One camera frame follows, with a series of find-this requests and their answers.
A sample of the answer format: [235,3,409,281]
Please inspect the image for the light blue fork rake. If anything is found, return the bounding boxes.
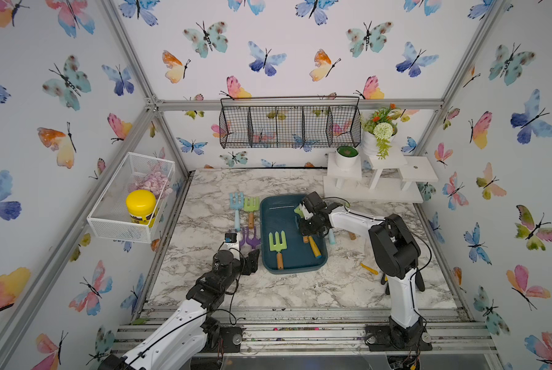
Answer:
[229,192,244,232]

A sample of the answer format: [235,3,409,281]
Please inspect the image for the yellow glove cuff strip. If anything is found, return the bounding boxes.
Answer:
[360,263,379,275]

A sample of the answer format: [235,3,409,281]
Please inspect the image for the white mesh wall basket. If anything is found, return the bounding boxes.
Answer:
[87,152,175,243]

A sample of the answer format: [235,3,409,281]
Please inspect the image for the white tiered plant stand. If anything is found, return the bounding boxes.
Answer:
[323,149,439,204]

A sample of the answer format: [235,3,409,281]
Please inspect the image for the small white pot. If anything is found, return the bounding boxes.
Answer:
[335,146,359,171]

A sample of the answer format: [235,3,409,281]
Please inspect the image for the purple rake pink handle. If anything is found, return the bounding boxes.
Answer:
[246,227,261,250]

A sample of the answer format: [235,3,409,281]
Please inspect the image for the yellow black work glove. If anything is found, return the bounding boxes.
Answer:
[380,270,426,295]

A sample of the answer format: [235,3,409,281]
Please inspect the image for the teal rake yellow handle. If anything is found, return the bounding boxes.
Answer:
[306,236,322,259]

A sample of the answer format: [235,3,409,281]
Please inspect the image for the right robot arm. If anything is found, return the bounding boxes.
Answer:
[294,192,432,356]

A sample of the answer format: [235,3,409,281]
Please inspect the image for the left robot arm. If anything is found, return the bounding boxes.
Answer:
[98,248,260,369]

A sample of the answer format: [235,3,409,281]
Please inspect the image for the yellow lidded jar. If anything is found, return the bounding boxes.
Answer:
[126,190,157,228]

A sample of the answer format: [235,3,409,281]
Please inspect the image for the teal plastic storage box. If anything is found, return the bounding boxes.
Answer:
[260,194,328,274]

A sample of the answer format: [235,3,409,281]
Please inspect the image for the white pot with flowers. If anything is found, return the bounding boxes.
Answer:
[361,103,402,160]

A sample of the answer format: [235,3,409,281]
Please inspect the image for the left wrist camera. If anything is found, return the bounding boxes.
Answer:
[223,231,242,251]

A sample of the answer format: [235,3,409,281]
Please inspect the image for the black wire wall basket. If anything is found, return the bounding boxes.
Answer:
[219,96,362,152]

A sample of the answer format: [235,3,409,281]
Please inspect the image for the pink flower bunch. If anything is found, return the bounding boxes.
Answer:
[129,171,174,200]

